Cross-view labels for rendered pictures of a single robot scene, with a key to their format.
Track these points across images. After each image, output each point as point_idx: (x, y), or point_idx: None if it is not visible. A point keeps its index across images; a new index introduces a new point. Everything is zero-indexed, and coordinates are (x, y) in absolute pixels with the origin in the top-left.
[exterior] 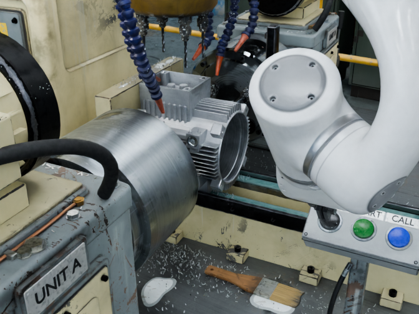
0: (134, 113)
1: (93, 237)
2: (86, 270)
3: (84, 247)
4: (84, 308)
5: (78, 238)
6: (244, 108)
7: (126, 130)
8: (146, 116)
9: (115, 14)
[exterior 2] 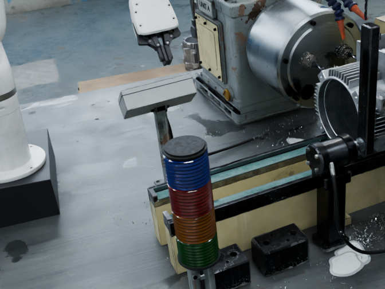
0: (313, 11)
1: (217, 9)
2: (212, 17)
3: (210, 5)
4: (209, 30)
5: (211, 0)
6: (353, 91)
7: (292, 9)
8: (307, 15)
9: None
